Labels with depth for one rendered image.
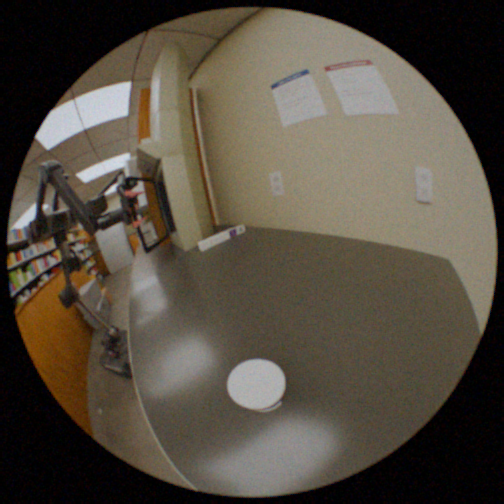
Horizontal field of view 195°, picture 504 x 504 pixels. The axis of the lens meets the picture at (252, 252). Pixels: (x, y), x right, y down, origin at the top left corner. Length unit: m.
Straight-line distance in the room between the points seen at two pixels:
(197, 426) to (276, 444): 0.09
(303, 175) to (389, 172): 0.35
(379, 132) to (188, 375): 0.76
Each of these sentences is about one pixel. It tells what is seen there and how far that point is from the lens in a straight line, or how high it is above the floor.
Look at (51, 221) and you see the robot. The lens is 1.34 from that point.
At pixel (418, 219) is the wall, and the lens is 0.61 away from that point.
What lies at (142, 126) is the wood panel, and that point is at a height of 1.87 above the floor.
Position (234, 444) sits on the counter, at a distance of 0.20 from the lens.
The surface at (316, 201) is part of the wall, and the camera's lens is 0.62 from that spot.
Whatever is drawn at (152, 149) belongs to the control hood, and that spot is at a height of 1.46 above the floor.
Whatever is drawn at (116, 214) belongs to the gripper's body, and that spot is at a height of 1.20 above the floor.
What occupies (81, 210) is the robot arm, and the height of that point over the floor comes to 1.29.
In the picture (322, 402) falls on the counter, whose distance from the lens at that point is 0.20.
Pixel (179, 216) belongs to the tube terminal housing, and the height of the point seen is 1.11.
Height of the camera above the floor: 1.13
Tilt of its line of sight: 23 degrees down
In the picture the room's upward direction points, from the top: 11 degrees counter-clockwise
